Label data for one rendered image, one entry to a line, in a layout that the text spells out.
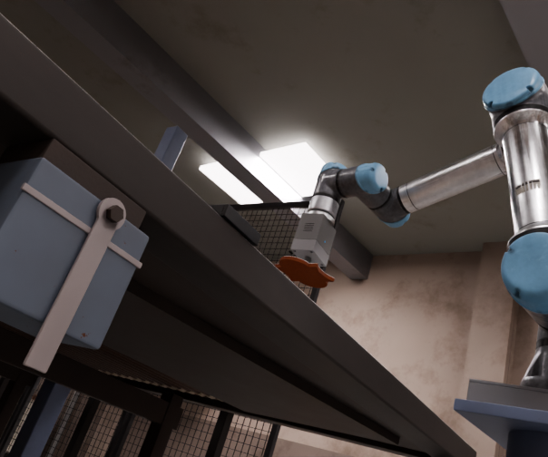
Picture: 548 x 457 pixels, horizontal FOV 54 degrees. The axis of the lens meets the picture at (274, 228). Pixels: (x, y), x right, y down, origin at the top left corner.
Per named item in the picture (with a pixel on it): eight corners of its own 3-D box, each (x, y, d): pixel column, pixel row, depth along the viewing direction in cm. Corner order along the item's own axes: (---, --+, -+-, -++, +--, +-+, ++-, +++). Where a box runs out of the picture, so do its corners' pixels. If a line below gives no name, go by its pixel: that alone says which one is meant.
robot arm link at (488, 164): (571, 127, 124) (385, 206, 150) (554, 97, 117) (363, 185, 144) (585, 163, 117) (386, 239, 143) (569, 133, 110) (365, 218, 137)
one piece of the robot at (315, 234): (309, 218, 145) (292, 273, 138) (296, 200, 138) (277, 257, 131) (342, 219, 140) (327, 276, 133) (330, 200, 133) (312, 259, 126)
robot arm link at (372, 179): (399, 179, 136) (363, 186, 144) (376, 154, 130) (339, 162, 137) (393, 206, 133) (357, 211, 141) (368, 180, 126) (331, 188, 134)
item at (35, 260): (93, 393, 47) (171, 215, 54) (-56, 331, 37) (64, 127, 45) (24, 373, 53) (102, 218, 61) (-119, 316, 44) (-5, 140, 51)
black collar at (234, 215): (258, 246, 70) (261, 235, 71) (224, 215, 65) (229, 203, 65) (214, 246, 74) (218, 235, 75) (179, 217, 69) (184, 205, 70)
